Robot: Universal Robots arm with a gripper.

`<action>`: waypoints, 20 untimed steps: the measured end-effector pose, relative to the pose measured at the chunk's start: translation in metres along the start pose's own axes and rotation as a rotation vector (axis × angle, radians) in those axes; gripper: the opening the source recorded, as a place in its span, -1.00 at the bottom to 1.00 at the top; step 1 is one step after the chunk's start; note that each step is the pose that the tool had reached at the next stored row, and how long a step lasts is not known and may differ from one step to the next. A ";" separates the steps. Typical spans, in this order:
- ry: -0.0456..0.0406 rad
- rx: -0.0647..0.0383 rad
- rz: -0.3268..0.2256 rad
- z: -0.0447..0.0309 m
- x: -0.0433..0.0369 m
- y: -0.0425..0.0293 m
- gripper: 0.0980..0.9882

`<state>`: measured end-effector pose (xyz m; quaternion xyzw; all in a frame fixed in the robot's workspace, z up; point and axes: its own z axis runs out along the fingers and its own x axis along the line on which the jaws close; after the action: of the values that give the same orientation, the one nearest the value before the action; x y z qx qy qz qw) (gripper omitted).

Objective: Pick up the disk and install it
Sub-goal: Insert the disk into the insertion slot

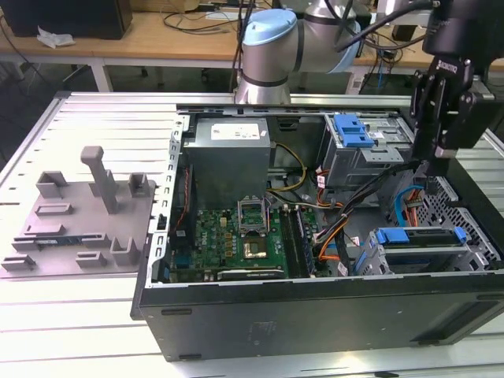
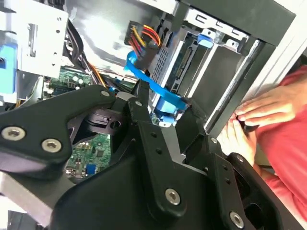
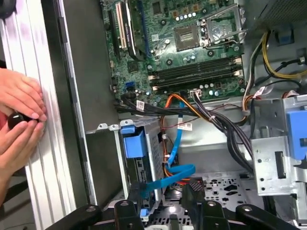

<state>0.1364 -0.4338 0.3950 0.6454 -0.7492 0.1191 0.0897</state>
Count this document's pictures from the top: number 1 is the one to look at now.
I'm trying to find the hard disk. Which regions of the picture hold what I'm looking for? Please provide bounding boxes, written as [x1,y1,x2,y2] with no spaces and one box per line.
[376,227,468,269]

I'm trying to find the grey power supply unit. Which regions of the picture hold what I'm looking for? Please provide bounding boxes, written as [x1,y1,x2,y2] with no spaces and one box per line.
[181,117,272,212]

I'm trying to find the green motherboard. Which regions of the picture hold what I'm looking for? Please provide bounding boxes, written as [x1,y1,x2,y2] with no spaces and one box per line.
[169,204,330,283]

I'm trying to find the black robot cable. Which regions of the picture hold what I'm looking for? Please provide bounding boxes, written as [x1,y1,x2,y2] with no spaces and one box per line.
[322,0,438,54]

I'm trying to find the blue wire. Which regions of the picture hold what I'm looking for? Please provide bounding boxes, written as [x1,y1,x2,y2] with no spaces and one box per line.
[392,175,438,228]

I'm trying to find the black open PC case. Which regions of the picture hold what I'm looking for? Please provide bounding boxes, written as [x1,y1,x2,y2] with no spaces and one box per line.
[129,96,504,361]

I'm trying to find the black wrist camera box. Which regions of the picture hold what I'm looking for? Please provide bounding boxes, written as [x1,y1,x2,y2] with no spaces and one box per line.
[435,88,495,161]

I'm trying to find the grey metal drive cage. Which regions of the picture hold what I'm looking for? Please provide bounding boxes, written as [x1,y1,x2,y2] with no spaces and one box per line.
[319,113,418,191]

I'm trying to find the red black twisted wire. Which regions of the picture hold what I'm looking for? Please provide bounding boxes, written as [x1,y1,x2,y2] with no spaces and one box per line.
[174,168,191,233]

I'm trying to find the orange wire loop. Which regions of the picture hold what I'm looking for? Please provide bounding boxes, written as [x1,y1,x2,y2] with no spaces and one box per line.
[318,232,347,263]

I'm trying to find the white crumpled paper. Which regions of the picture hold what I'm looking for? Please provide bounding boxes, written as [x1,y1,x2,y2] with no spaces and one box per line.
[37,25,76,50]

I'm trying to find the green RAM stick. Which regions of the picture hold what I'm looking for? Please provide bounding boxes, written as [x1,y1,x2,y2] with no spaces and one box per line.
[37,235,86,247]

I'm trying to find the blue plastic latch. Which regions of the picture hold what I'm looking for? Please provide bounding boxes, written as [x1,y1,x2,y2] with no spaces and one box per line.
[332,113,375,149]

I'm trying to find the metal socket cover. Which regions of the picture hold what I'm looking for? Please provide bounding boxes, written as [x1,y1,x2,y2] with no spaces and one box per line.
[235,196,273,237]

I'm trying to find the black RAM slot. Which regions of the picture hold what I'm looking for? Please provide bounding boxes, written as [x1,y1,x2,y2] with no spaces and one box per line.
[278,206,296,279]
[295,206,318,276]

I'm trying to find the grey parts rack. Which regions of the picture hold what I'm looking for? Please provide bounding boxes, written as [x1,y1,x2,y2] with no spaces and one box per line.
[0,144,158,280]

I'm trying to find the black cable bundle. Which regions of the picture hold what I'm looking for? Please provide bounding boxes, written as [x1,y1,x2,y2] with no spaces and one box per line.
[313,163,418,276]

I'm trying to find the wooden desk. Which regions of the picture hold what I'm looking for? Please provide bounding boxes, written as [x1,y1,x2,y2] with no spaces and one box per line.
[0,9,504,94]

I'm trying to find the metal disk bay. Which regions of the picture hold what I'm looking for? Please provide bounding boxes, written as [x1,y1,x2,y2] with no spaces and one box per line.
[352,224,495,276]

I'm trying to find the wires with white label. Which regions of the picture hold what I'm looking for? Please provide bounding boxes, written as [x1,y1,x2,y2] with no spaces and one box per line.
[313,167,343,212]

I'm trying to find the black graphics card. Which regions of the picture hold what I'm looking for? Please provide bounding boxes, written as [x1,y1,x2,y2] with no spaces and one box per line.
[216,267,284,281]

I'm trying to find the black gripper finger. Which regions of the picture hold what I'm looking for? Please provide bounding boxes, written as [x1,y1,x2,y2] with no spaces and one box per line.
[427,76,464,178]
[411,71,430,176]

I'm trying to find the yellow wire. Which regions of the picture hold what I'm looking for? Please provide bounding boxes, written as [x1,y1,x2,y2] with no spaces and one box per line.
[266,142,308,194]

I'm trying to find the black computer tower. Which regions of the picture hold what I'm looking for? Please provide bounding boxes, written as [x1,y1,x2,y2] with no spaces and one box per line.
[2,0,134,40]

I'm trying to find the black case fan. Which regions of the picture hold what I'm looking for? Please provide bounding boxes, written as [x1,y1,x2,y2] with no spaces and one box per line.
[172,163,198,237]

